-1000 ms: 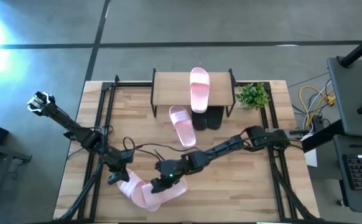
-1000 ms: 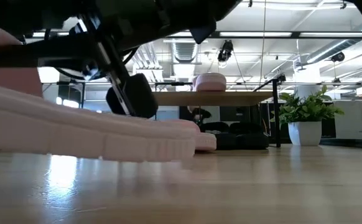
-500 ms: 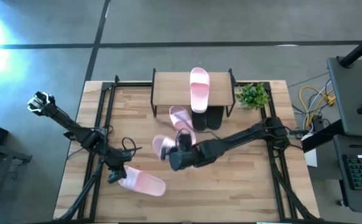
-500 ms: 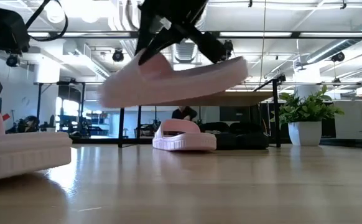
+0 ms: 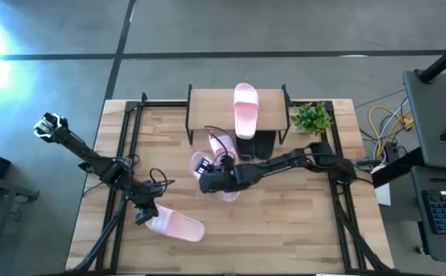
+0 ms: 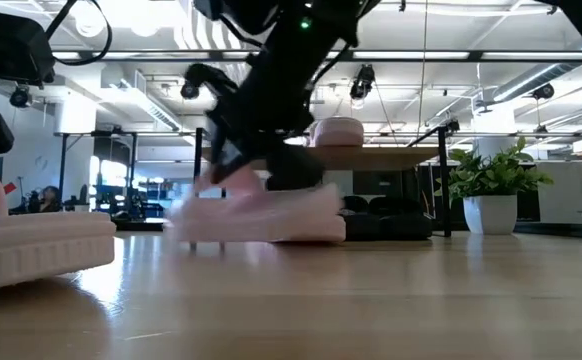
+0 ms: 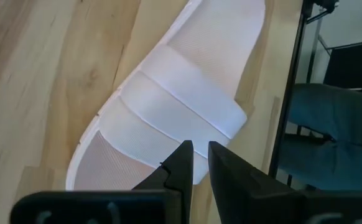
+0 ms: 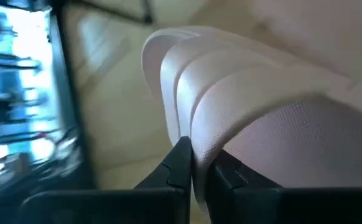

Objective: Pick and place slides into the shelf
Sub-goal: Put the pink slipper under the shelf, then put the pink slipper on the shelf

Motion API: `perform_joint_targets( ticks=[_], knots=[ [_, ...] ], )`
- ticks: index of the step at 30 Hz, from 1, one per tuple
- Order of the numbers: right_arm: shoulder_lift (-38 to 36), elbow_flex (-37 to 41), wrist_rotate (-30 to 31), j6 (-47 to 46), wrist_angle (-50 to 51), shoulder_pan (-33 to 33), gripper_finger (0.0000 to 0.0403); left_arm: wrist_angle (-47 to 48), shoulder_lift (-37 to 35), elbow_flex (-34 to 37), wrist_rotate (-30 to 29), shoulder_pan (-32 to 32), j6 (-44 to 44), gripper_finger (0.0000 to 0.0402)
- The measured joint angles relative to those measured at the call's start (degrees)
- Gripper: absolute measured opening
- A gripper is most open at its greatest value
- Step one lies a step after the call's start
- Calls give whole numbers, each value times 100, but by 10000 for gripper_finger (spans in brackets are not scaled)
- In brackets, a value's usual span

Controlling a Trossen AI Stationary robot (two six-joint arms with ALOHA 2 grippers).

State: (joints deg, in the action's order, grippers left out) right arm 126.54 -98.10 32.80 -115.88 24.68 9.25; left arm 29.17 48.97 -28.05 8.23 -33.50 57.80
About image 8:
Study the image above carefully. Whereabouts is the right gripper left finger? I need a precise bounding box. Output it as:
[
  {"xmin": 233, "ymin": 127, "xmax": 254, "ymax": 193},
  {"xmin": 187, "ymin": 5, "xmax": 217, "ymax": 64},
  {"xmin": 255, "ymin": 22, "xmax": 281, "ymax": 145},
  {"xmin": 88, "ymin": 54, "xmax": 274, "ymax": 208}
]
[{"xmin": 21, "ymin": 136, "xmax": 193, "ymax": 224}]

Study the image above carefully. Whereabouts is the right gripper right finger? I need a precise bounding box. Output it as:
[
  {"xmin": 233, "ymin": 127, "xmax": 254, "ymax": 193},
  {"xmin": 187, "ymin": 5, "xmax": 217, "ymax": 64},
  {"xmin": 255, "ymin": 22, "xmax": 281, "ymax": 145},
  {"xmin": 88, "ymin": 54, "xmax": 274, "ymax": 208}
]
[{"xmin": 206, "ymin": 149, "xmax": 362, "ymax": 224}]

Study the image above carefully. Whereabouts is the pink slide sandal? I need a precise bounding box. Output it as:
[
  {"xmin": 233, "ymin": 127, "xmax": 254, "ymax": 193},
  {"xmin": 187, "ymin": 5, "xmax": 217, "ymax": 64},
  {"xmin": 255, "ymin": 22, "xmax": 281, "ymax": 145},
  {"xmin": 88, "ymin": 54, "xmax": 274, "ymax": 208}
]
[{"xmin": 141, "ymin": 0, "xmax": 362, "ymax": 224}]

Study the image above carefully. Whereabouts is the black aluminium frame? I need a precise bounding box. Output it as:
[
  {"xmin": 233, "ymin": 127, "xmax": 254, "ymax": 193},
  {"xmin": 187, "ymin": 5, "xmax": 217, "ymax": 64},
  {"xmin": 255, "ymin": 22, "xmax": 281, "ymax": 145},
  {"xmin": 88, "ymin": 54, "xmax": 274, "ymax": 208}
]
[{"xmin": 0, "ymin": 0, "xmax": 155, "ymax": 224}]

